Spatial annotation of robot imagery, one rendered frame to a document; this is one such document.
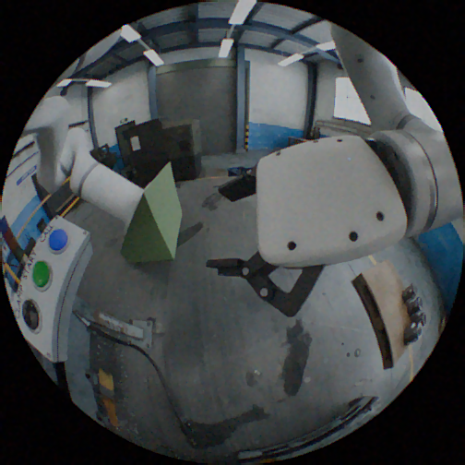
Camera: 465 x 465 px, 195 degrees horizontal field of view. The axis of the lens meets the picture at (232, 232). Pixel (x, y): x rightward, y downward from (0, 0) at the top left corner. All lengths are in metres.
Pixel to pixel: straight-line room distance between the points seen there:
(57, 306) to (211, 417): 0.32
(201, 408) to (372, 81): 0.52
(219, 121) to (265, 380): 6.50
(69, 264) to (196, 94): 6.50
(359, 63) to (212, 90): 6.47
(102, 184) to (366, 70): 0.50
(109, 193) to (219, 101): 6.23
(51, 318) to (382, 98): 0.38
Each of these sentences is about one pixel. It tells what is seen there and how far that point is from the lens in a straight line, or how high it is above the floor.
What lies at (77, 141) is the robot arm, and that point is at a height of 1.20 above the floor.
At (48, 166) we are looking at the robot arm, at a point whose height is 1.18.
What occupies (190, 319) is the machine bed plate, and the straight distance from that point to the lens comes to 0.34.
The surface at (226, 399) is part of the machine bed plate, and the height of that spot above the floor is 0.80.
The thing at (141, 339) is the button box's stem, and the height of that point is 0.81.
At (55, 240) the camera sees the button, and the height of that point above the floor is 1.07.
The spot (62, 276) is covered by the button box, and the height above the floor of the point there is 1.05.
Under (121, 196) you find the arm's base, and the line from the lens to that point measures 0.42.
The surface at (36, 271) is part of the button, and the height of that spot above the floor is 1.07.
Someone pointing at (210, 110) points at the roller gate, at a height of 1.87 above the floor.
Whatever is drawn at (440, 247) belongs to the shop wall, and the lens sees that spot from 5.06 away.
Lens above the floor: 1.12
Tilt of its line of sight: 44 degrees down
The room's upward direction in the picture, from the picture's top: straight up
